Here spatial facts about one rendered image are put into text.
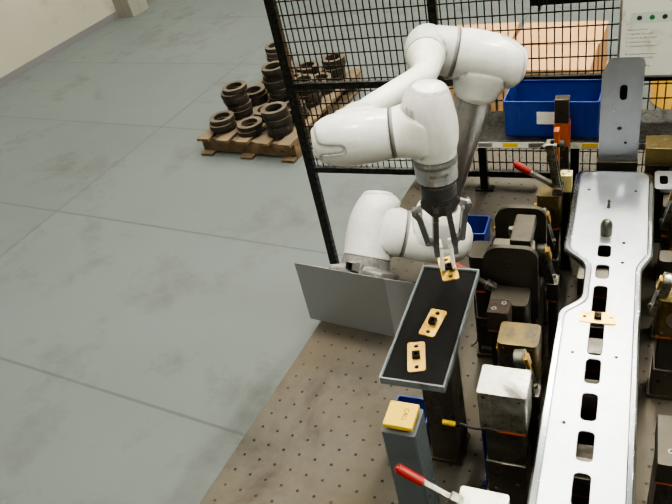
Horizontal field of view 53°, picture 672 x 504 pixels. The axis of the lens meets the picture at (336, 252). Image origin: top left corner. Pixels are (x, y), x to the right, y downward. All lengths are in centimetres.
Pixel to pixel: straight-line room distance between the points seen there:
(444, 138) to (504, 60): 57
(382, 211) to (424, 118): 86
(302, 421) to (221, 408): 113
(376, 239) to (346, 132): 83
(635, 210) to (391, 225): 71
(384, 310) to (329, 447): 45
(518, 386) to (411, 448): 26
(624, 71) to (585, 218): 45
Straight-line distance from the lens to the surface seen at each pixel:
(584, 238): 200
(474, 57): 185
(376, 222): 212
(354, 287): 208
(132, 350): 359
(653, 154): 230
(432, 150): 134
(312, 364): 214
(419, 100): 130
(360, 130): 133
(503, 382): 147
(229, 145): 496
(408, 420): 136
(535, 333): 160
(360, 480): 185
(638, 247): 198
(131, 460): 310
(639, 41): 247
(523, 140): 241
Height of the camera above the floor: 222
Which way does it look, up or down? 37 degrees down
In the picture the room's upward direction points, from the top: 14 degrees counter-clockwise
